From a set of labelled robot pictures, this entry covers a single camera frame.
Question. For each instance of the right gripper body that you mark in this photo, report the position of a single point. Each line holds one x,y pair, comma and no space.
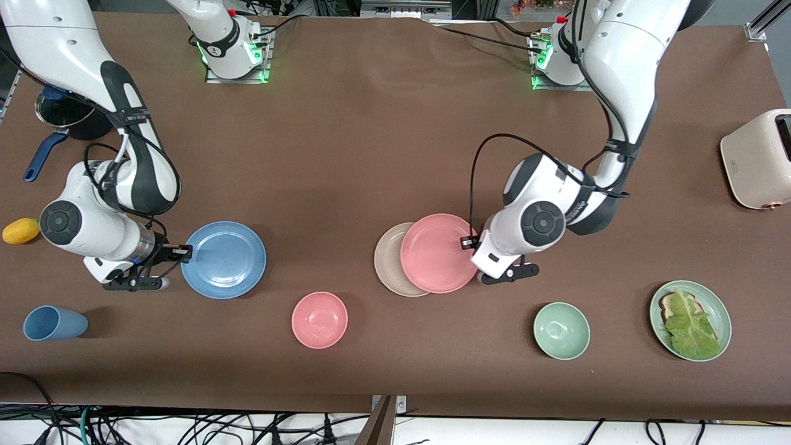
164,252

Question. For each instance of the pink plate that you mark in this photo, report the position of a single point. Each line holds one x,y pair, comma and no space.
435,253

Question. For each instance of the blue plate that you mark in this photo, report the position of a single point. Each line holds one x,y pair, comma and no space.
225,261

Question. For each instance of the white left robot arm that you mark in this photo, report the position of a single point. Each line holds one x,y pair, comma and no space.
624,62

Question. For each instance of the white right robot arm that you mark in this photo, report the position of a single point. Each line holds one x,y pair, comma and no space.
55,43

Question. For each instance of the blue cup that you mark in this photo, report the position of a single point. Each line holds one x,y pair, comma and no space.
55,323

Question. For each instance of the beige plate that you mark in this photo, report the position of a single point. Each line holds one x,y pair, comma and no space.
388,262

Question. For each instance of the yellow lemon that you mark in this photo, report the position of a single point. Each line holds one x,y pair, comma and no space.
21,231

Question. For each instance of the small green bowl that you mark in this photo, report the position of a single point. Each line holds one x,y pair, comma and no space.
562,330

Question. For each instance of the brown table cover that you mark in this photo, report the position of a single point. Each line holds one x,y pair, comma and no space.
395,154

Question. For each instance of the small pink bowl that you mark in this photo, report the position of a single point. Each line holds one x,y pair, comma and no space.
319,320

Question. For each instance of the glass lid with blue knob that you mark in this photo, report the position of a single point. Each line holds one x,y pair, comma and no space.
59,112

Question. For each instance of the toasted bread slice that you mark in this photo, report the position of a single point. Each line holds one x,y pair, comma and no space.
668,304

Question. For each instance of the dark angled bar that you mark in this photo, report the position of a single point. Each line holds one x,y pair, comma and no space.
378,429

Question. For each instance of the green lettuce leaf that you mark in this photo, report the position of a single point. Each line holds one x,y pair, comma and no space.
692,327

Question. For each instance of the green plate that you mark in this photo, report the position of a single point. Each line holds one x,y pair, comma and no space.
720,312

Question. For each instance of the orange flower decoration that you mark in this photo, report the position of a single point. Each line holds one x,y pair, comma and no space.
525,7

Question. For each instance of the grey metal box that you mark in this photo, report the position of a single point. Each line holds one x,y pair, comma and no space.
401,9

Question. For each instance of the beige toaster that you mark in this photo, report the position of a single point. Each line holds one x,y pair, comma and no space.
754,161

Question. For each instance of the silver table bracket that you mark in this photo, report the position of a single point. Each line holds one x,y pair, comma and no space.
401,403

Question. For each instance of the metal base plate of left arm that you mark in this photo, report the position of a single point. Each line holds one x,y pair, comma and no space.
556,88

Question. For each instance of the metal base plate of right arm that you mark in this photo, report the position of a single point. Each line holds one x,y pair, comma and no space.
238,80

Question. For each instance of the aluminium frame profile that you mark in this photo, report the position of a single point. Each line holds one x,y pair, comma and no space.
757,31
12,96

